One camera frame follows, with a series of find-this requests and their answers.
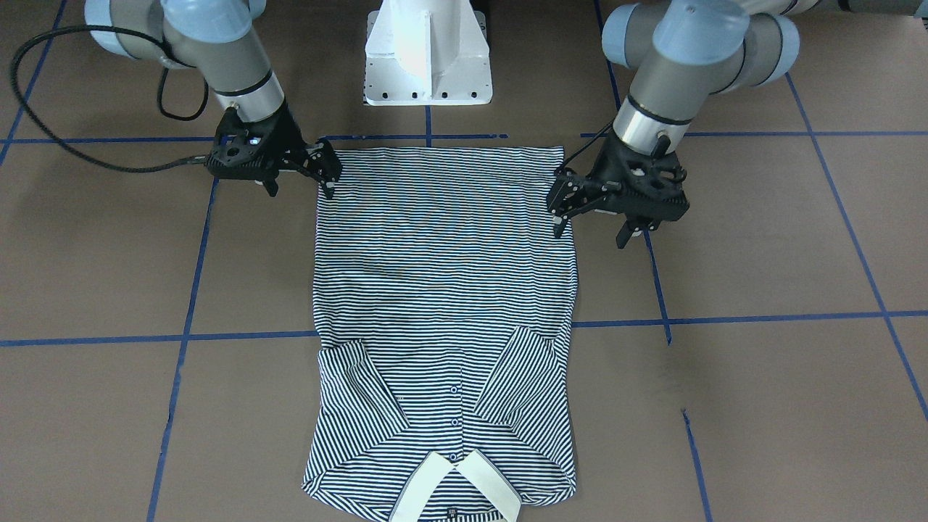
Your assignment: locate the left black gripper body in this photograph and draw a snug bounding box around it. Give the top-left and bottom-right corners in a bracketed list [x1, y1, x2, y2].
[581, 128, 690, 221]

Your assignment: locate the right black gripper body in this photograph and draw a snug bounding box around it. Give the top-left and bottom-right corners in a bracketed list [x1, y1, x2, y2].
[205, 102, 319, 182]

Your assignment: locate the navy white striped polo shirt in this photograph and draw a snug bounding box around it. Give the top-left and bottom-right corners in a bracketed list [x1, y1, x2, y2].
[302, 146, 578, 521]

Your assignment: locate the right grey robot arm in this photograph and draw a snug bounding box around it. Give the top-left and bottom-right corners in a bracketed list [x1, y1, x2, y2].
[84, 1, 341, 199]

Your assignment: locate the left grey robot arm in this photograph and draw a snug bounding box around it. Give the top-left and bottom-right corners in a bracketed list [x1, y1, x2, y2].
[546, 1, 926, 248]

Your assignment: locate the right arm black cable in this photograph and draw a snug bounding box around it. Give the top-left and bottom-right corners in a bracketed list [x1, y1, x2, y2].
[9, 25, 218, 173]

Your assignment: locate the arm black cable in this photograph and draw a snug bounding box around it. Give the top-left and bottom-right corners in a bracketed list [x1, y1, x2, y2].
[9, 25, 218, 173]
[555, 123, 617, 175]

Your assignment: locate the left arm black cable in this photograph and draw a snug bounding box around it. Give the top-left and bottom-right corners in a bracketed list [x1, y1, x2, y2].
[555, 123, 617, 175]

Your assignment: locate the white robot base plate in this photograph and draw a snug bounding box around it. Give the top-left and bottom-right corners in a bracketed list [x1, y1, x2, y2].
[362, 1, 494, 106]

